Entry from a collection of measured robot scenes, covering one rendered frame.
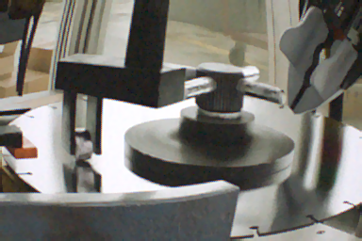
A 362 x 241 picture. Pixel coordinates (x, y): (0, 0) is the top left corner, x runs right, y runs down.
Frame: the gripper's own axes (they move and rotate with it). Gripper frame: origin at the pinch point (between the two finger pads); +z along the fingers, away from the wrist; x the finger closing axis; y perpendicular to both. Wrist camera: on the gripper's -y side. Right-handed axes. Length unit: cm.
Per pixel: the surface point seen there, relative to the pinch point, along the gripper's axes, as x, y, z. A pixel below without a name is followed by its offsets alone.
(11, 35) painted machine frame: -23.0, 7.7, 11.3
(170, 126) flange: -4.2, 6.0, 6.5
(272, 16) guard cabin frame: -30, -52, 6
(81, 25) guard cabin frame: -73, -76, 36
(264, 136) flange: 0.4, 3.6, 3.3
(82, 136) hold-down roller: -4.6, 14.0, 8.0
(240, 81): -1.7, 7.0, 0.9
